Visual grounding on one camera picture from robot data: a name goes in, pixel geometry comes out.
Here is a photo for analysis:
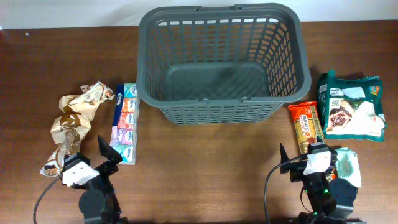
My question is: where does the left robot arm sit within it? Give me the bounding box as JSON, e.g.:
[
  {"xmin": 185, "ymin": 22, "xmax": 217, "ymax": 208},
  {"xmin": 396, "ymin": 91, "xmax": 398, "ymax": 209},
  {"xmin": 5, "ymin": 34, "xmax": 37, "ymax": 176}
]
[{"xmin": 62, "ymin": 135, "xmax": 129, "ymax": 224}]

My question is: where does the grey plastic basket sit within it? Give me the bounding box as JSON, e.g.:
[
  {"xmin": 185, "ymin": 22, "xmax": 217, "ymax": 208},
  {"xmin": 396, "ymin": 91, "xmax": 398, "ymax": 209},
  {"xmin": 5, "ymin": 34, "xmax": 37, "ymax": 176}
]
[{"xmin": 136, "ymin": 3, "xmax": 312, "ymax": 124}]

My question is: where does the green snack bag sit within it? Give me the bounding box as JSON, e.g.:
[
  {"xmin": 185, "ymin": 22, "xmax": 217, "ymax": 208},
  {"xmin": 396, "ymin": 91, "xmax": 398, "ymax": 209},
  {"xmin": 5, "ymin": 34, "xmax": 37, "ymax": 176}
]
[{"xmin": 317, "ymin": 70, "xmax": 387, "ymax": 142}]

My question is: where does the orange spaghetti packet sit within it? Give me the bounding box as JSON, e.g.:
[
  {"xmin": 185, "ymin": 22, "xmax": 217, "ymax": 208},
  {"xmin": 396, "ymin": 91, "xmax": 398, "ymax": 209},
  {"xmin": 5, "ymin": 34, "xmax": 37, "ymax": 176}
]
[{"xmin": 288, "ymin": 101, "xmax": 324, "ymax": 156}]

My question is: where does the pale green wipes packet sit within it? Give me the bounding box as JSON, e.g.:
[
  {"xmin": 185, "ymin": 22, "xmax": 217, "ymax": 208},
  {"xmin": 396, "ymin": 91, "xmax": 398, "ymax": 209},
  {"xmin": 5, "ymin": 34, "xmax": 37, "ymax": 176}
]
[{"xmin": 335, "ymin": 147, "xmax": 362, "ymax": 188}]

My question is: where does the Kleenex tissue multipack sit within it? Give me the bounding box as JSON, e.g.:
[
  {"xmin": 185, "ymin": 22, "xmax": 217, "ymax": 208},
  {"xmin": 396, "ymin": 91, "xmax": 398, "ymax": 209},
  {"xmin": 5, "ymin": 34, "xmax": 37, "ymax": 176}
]
[{"xmin": 110, "ymin": 83, "xmax": 140, "ymax": 165}]

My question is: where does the brown bread bag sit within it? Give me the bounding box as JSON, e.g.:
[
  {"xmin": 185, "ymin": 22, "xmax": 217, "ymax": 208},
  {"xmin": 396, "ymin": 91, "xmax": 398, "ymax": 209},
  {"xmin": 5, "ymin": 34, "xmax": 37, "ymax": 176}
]
[
  {"xmin": 40, "ymin": 112, "xmax": 91, "ymax": 178},
  {"xmin": 59, "ymin": 81, "xmax": 115, "ymax": 120}
]

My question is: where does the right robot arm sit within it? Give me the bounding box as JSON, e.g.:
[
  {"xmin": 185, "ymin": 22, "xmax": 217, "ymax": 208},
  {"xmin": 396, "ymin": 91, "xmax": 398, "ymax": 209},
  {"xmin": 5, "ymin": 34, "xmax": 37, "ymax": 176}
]
[{"xmin": 280, "ymin": 141, "xmax": 361, "ymax": 224}]

